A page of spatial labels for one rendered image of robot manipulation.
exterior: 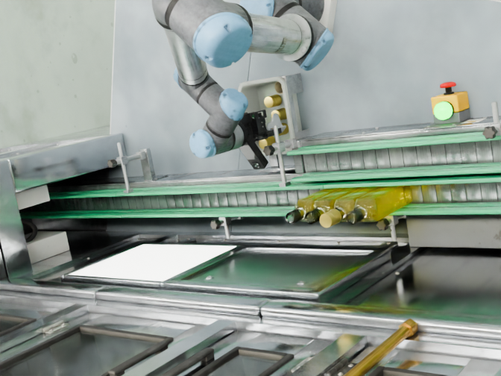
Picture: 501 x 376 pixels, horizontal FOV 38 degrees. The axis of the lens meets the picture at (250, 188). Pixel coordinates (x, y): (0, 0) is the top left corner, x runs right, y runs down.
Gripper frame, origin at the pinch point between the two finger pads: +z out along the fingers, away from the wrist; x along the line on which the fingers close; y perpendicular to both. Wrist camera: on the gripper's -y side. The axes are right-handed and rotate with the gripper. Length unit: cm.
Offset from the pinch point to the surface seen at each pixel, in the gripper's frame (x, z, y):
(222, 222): 13.2, -17.3, -23.3
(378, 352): -66, -73, -32
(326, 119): -13.9, 5.4, 0.7
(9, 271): 74, -52, -28
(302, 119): -7.4, 3.0, 1.9
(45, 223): 134, 6, -27
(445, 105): -55, -5, 1
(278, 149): -11.3, -16.4, -3.6
